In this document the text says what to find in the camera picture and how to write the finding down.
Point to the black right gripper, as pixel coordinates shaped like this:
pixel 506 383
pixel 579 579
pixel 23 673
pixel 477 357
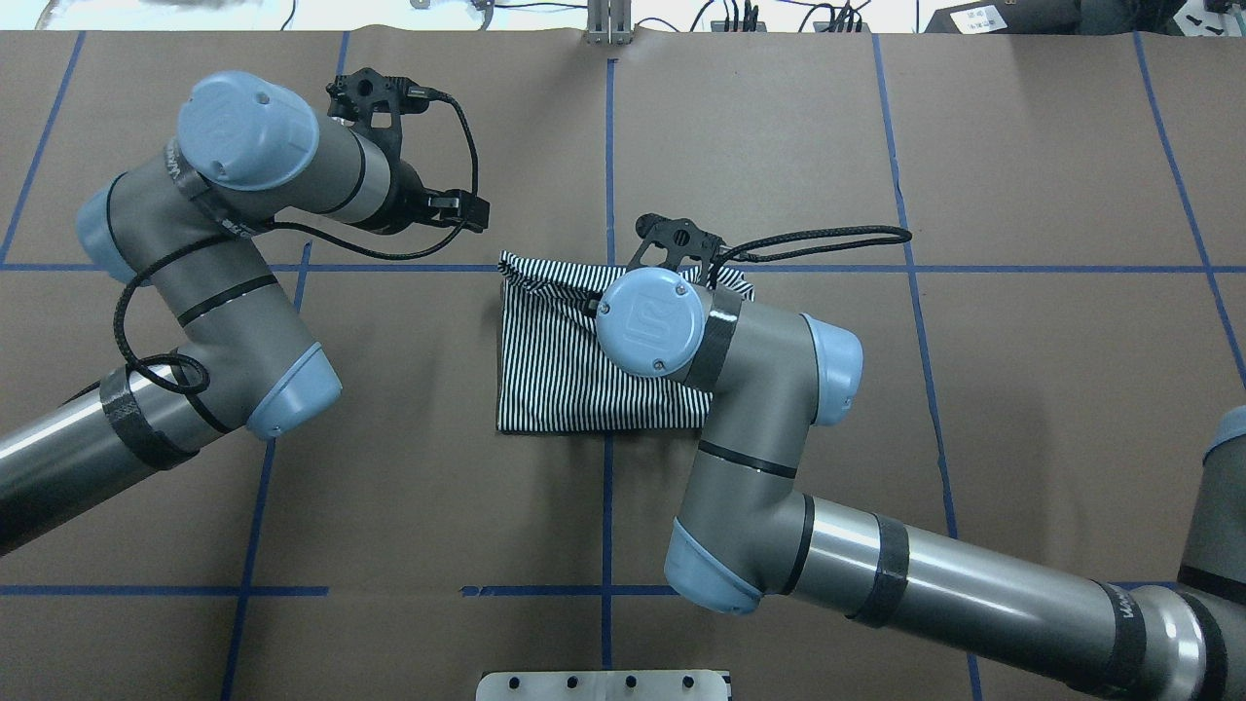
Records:
pixel 590 306

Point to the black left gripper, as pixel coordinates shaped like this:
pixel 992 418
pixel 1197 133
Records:
pixel 405 194

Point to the navy white striped polo shirt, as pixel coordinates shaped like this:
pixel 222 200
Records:
pixel 553 376

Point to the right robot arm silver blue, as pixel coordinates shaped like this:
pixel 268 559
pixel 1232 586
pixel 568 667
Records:
pixel 778 380

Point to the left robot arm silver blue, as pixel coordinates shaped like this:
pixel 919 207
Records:
pixel 208 339

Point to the brown paper table cover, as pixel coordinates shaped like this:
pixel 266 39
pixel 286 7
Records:
pixel 1045 362

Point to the black box with white label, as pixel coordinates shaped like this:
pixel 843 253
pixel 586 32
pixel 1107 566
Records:
pixel 1006 17

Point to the aluminium frame post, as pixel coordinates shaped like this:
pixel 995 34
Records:
pixel 609 23

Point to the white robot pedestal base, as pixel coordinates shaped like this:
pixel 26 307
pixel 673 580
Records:
pixel 691 684

